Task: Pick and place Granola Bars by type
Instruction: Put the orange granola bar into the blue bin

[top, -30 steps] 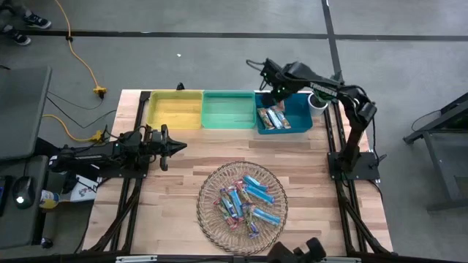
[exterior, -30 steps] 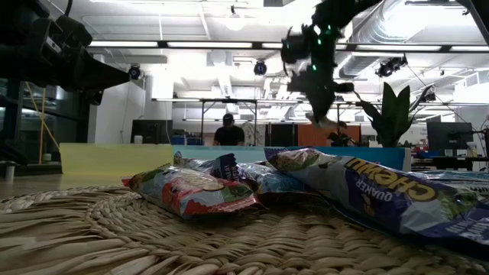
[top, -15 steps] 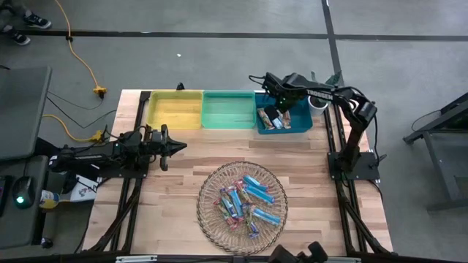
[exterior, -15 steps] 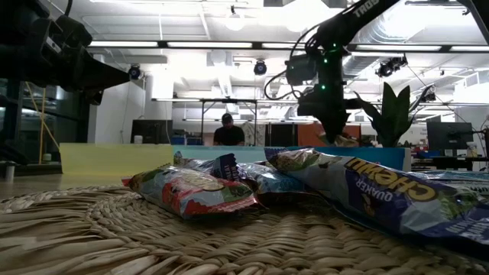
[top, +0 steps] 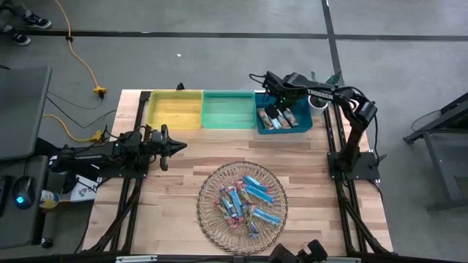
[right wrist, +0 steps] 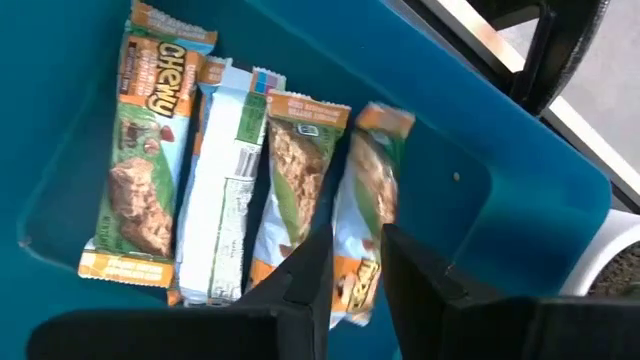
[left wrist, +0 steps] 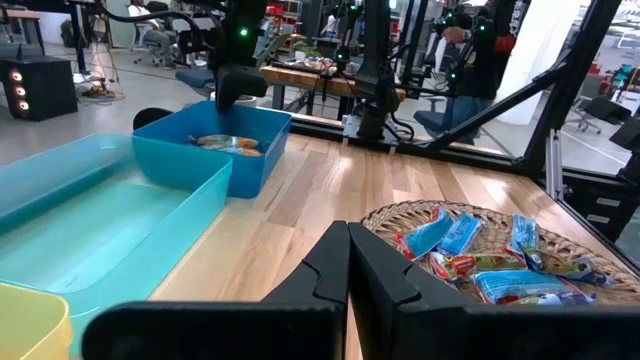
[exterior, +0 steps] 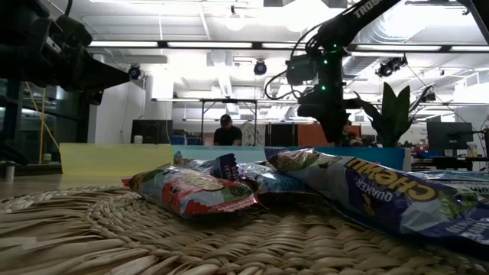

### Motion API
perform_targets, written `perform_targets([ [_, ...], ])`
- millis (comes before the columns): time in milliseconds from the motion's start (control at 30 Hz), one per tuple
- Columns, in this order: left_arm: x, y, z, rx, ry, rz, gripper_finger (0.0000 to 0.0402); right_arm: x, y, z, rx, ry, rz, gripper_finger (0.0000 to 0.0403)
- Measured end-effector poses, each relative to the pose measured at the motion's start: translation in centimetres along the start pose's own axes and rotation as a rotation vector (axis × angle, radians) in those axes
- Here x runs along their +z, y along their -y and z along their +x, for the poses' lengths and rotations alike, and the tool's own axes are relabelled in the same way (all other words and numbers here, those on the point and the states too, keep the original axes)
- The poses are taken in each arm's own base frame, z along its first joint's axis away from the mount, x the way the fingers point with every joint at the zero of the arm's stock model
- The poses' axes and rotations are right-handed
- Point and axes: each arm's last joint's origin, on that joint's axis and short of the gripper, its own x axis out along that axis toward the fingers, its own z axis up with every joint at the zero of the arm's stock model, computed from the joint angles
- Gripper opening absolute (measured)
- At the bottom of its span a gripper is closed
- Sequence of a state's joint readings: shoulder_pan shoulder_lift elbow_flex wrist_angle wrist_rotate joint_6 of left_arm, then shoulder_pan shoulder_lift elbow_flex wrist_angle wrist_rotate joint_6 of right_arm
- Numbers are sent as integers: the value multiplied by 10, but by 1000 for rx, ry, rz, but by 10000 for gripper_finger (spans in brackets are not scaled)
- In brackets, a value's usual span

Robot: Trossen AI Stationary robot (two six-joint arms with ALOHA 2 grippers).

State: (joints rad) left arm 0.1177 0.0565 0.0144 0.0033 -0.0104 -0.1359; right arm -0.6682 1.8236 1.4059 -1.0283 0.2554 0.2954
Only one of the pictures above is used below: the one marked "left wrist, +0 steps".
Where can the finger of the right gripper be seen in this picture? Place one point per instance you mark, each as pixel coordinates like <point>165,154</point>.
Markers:
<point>224,102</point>

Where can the orange peanut butter granola bar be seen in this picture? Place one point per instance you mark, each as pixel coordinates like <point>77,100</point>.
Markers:
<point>225,141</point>
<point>245,151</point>

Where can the blue wrapper granola bar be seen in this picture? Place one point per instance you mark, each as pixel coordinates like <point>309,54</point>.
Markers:
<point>462,234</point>
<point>520,286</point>
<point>525,232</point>

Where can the round woven straw placemat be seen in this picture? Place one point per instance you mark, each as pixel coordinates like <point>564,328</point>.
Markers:
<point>390,220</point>

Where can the green broad-leaf plant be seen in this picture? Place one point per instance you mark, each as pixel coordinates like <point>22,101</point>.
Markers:
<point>272,50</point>

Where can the teal plastic bin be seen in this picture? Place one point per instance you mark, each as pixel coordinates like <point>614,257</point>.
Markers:
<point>100,235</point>

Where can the red chocolate chip granola bar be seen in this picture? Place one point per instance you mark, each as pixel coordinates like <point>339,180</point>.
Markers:
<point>465,265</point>

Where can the white plant pot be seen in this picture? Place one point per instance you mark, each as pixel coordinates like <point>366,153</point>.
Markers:
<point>246,101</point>

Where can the black metal rig frame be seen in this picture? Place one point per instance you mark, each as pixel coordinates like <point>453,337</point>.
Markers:
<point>575,75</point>

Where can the black PC tower red fans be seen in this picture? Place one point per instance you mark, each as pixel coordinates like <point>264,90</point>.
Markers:
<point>45,90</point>

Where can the blue red-ended granola bar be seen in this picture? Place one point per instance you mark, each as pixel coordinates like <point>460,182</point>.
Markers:
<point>425,237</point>

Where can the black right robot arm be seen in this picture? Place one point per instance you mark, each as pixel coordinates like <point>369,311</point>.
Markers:
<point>375,75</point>

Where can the black round object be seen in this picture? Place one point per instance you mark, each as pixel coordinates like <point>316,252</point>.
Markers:
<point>150,117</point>

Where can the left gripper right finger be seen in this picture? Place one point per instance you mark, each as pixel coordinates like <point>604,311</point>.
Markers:
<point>425,330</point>

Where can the oatmeal raisin granola bar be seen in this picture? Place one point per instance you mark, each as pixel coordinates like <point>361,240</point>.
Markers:
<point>565,267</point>

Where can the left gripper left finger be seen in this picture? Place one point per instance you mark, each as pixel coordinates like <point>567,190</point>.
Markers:
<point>280,330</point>

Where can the person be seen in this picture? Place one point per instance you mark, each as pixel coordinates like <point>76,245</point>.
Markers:
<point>475,75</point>
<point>155,37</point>

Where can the blue plastic bin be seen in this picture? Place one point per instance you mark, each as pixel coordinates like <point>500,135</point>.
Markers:
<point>200,172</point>

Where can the wooden workbench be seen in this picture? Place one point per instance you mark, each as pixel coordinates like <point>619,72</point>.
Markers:
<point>300,77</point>

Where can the black office chair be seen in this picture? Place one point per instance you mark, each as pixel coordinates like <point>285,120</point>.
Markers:
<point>600,107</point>

